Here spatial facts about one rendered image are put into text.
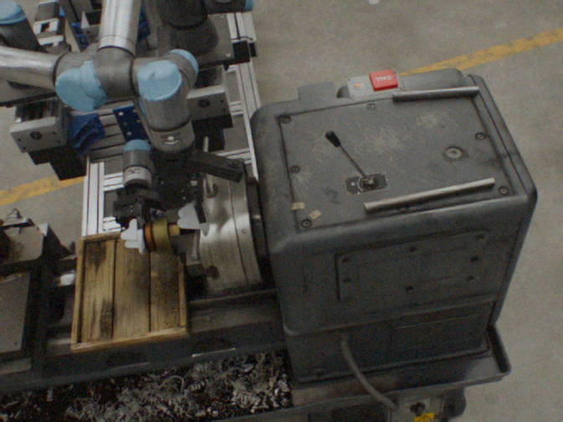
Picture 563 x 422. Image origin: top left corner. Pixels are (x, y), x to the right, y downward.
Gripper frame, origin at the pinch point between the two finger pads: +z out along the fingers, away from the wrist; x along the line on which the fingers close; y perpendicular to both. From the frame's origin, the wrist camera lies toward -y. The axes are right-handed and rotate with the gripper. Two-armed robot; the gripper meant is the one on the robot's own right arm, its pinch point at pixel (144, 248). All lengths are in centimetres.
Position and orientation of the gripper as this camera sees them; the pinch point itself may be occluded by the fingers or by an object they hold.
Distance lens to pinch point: 164.3
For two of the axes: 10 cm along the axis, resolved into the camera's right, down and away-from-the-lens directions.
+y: -9.9, 1.6, 0.0
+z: 1.3, 7.8, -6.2
